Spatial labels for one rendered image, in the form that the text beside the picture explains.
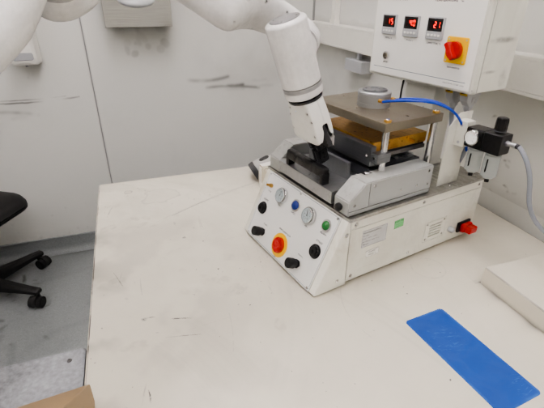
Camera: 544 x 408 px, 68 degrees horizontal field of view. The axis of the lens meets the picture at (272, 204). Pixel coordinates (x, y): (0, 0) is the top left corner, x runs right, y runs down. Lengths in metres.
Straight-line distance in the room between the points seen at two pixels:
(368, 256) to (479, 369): 0.31
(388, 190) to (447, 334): 0.32
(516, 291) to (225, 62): 1.82
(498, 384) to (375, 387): 0.21
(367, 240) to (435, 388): 0.33
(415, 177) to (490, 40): 0.32
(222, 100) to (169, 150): 0.41
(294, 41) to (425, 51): 0.39
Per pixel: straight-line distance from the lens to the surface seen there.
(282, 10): 0.93
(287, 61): 0.84
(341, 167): 0.96
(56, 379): 0.86
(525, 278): 1.07
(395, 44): 1.16
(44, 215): 2.58
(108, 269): 1.08
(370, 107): 1.00
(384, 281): 1.01
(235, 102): 2.40
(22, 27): 0.75
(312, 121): 0.88
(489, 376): 0.87
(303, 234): 0.96
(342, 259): 0.91
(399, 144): 0.99
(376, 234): 0.95
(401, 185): 0.95
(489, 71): 1.06
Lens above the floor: 1.35
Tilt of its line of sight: 28 degrees down
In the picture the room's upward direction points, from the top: straight up
